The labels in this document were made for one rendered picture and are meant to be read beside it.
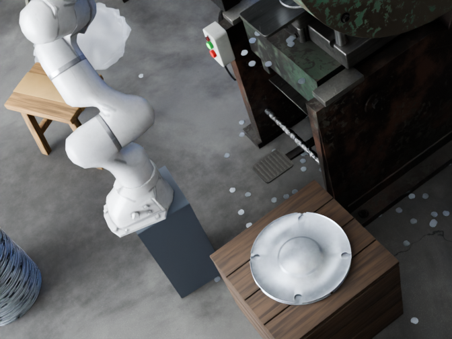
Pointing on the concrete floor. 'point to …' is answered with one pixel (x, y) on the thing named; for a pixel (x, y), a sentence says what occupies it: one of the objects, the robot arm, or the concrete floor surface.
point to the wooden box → (247, 293)
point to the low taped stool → (42, 105)
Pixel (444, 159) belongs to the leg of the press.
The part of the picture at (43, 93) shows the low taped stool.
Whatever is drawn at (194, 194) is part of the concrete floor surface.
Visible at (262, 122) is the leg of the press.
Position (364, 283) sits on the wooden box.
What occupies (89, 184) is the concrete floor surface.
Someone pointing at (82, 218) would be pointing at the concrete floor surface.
